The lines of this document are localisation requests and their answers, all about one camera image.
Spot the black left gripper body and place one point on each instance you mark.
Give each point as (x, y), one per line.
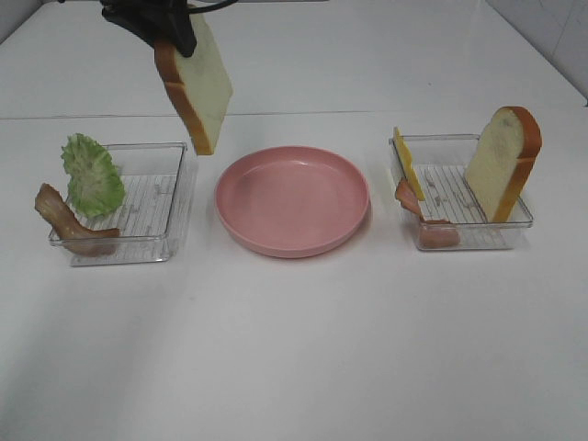
(141, 18)

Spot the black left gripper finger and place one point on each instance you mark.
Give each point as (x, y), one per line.
(176, 26)

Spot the bread slice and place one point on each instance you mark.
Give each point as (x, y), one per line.
(504, 158)
(198, 86)

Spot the green lettuce leaf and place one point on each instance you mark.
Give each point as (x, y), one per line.
(95, 188)

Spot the yellow cheese slice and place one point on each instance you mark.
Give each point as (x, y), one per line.
(406, 160)

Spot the clear left plastic tray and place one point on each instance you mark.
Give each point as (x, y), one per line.
(152, 220)

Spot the clear plastic tray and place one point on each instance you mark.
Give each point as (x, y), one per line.
(152, 220)
(451, 218)

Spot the pink round plate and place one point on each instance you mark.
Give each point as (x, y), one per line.
(292, 201)

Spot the clear right plastic tray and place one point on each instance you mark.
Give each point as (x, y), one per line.
(451, 218)

